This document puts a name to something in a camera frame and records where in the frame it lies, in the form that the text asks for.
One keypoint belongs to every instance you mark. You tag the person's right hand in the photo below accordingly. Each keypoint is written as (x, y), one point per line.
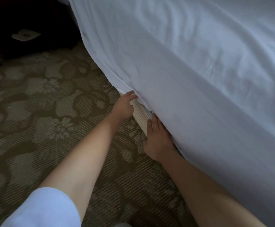
(157, 139)

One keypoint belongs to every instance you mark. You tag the person's left hand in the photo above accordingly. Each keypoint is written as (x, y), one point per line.
(123, 107)

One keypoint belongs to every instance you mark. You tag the white bed sheet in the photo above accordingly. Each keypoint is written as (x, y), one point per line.
(213, 68)

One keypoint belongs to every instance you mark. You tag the person's left forearm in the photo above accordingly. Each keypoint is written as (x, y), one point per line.
(78, 163)

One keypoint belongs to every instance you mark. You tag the person's right forearm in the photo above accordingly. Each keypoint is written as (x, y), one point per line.
(208, 196)

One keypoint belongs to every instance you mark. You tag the person's white shirt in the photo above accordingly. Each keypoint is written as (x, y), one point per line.
(43, 210)

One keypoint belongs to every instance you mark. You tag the white paper under nightstand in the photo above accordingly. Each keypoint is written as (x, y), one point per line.
(26, 34)

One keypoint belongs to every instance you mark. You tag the dark wooden nightstand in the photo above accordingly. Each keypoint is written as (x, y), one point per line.
(24, 23)

